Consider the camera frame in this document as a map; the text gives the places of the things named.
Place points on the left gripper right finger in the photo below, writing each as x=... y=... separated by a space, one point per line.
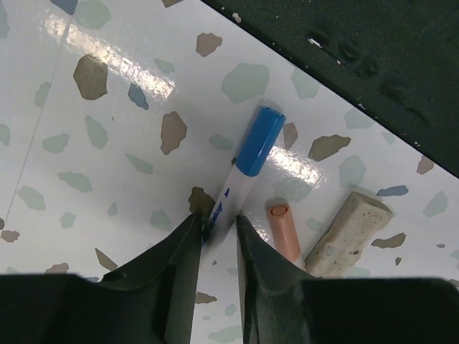
x=281 y=303

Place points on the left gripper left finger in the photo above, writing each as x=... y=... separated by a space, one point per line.
x=147 y=300

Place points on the white pen orange tip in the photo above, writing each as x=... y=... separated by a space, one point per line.
x=284 y=232

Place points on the blue white marker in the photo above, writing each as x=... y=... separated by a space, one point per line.
x=252 y=156

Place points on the beige eraser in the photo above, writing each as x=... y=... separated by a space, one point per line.
x=341 y=246

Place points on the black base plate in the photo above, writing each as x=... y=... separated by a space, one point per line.
x=396 y=59

